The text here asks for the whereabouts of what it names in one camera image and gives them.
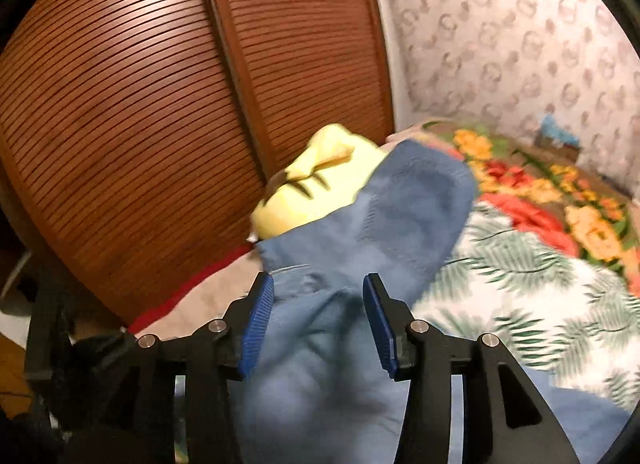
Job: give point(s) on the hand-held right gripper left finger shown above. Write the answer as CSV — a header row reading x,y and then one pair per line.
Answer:
x,y
257,324

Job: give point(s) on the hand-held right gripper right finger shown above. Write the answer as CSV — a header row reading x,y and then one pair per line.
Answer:
x,y
380,329

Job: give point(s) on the blue denim jeans pants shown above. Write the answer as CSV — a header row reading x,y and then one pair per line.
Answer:
x,y
320,384

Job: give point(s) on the folded blue denim jeans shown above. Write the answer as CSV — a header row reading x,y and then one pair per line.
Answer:
x,y
400,204

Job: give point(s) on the leaf-print bedsheet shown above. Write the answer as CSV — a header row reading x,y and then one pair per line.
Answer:
x,y
525,304

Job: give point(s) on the yellow plush toy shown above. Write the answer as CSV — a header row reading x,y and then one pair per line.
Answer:
x,y
320,179

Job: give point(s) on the floral blanket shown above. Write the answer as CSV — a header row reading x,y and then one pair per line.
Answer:
x,y
550,194

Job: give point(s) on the wooden louvered closet doors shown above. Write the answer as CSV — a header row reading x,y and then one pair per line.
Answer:
x,y
175,94

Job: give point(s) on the cardboard box with blue cloth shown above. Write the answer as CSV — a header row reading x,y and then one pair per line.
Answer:
x,y
557,142

